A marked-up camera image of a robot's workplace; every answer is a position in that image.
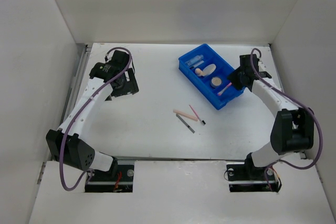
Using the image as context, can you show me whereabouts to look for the round compact powder jar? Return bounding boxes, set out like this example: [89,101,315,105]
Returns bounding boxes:
[210,77,223,88]

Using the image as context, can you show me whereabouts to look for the pink handled makeup brush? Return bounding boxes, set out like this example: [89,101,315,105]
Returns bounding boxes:
[217,82,232,96]

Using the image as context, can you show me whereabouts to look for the round white powder puff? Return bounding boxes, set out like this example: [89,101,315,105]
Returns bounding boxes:
[202,63,216,77]

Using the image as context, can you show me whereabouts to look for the small white black-capped bottle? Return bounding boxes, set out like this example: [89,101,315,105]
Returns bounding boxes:
[190,60,204,69]

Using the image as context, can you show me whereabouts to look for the beige makeup sponge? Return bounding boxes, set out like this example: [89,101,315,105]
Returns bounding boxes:
[195,68,204,77]

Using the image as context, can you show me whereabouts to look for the clear plastic bottle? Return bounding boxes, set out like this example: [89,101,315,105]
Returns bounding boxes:
[185,55,204,66]

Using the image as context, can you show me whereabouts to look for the thin pink mascara brush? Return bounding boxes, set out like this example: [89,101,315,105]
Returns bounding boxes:
[189,105,206,125]

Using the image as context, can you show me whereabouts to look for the grey pink lip pencil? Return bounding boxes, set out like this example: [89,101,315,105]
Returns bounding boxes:
[175,114,195,134]

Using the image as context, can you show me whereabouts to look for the pink thick makeup stick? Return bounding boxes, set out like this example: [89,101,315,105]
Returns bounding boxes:
[173,109,198,122]

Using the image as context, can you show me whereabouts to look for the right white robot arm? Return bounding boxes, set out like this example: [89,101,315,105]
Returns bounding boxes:
[228,55,314,180]

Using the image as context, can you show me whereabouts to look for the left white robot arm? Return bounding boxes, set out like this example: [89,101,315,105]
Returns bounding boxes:
[46,47,132,190]

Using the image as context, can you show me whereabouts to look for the blue plastic organizer bin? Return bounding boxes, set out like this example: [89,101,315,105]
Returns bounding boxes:
[178,44,244,110]

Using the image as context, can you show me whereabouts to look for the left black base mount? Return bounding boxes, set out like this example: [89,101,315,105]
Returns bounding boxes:
[85,159,135,193]

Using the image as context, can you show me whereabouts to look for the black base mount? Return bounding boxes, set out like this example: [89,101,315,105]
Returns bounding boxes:
[224,162,282,193]
[85,159,135,193]

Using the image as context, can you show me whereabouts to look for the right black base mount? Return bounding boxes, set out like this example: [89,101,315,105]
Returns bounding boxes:
[224,162,282,193]

